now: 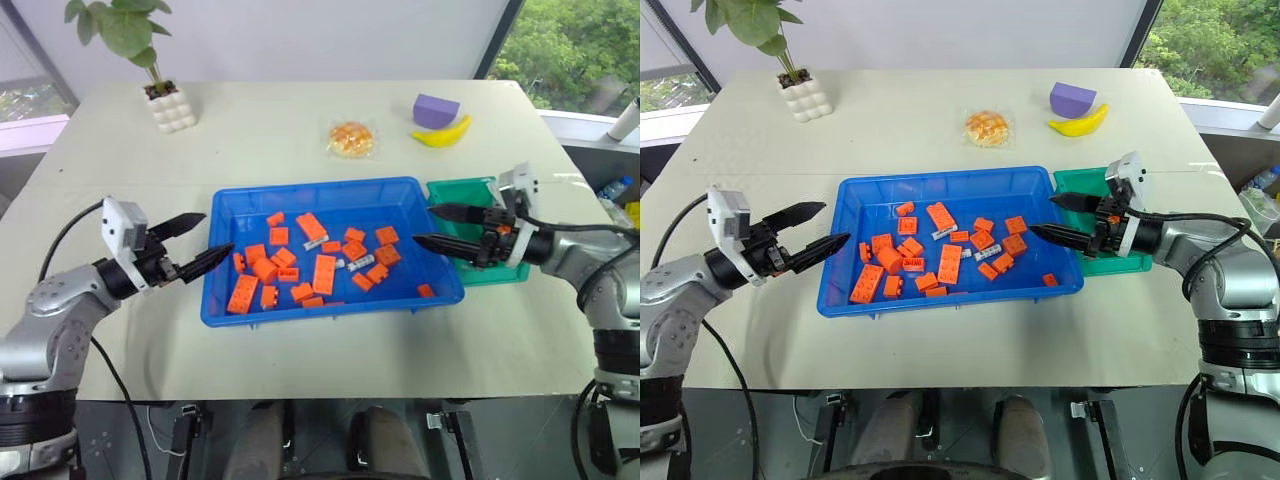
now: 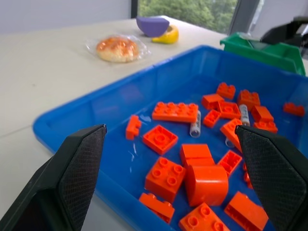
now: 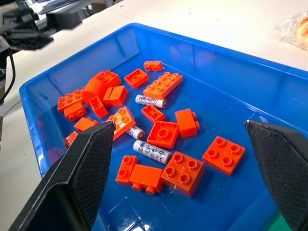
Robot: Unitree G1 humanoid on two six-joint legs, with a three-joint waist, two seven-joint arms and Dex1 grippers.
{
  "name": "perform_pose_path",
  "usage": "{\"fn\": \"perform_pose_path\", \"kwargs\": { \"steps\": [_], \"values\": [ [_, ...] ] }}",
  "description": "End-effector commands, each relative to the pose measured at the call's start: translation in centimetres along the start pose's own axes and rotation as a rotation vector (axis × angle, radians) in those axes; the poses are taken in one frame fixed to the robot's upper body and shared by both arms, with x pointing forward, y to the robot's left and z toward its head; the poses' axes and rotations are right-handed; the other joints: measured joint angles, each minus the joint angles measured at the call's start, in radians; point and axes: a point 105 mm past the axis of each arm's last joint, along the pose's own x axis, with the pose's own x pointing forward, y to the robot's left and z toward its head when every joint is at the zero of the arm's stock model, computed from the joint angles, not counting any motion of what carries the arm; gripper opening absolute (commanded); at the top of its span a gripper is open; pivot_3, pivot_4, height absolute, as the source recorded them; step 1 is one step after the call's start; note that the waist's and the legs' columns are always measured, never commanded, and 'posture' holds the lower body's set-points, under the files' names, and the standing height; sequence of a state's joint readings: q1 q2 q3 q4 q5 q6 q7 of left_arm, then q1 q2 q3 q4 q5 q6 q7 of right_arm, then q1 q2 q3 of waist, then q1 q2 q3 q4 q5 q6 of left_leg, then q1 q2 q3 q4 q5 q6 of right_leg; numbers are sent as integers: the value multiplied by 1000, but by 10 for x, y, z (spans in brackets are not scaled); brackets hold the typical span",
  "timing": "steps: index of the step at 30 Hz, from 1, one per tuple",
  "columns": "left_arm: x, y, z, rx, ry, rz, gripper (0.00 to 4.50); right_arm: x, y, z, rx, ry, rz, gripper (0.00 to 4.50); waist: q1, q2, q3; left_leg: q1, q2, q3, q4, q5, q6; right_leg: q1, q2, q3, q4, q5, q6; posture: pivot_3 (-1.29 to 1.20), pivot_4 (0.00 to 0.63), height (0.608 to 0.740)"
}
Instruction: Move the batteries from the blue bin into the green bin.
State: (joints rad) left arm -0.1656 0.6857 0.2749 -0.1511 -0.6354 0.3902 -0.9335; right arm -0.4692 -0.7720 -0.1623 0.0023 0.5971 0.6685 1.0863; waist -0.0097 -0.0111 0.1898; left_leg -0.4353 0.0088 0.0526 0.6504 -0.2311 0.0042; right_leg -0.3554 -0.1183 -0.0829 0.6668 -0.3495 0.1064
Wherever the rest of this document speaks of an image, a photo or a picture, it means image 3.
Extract orange 2x2 plastic building brick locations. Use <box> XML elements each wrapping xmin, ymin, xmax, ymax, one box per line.
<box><xmin>160</xmin><ymin>151</ymin><xmax>206</xmax><ymax>199</ymax></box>

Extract black cable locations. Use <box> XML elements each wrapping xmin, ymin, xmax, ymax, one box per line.
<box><xmin>0</xmin><ymin>47</ymin><xmax>17</xmax><ymax>104</ymax></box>

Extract clear bag with bread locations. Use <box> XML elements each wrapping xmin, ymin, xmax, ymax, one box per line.
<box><xmin>273</xmin><ymin>11</ymin><xmax>308</xmax><ymax>51</ymax></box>

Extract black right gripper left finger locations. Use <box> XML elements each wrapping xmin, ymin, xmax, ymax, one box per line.
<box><xmin>8</xmin><ymin>121</ymin><xmax>116</xmax><ymax>231</ymax></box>

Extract large curved orange building brick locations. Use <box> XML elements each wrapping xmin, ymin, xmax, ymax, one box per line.
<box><xmin>81</xmin><ymin>70</ymin><xmax>122</xmax><ymax>103</ymax></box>

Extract blue plastic bin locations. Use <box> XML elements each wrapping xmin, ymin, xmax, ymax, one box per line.
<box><xmin>18</xmin><ymin>22</ymin><xmax>308</xmax><ymax>231</ymax></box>

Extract green plastic piece corner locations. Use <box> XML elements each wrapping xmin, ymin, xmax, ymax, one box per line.
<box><xmin>271</xmin><ymin>211</ymin><xmax>290</xmax><ymax>231</ymax></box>

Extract silver AA battery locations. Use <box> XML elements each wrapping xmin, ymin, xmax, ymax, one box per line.
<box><xmin>135</xmin><ymin>94</ymin><xmax>167</xmax><ymax>109</ymax></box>
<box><xmin>132</xmin><ymin>139</ymin><xmax>173</xmax><ymax>166</ymax></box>
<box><xmin>126</xmin><ymin>125</ymin><xmax>146</xmax><ymax>141</ymax></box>

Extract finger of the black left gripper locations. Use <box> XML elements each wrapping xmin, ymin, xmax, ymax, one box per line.
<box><xmin>4</xmin><ymin>29</ymin><xmax>55</xmax><ymax>51</ymax></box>

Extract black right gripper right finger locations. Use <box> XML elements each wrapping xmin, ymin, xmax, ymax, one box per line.
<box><xmin>244</xmin><ymin>119</ymin><xmax>308</xmax><ymax>231</ymax></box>

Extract black equipment base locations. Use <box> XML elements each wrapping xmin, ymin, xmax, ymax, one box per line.
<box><xmin>38</xmin><ymin>0</ymin><xmax>84</xmax><ymax>31</ymax></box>

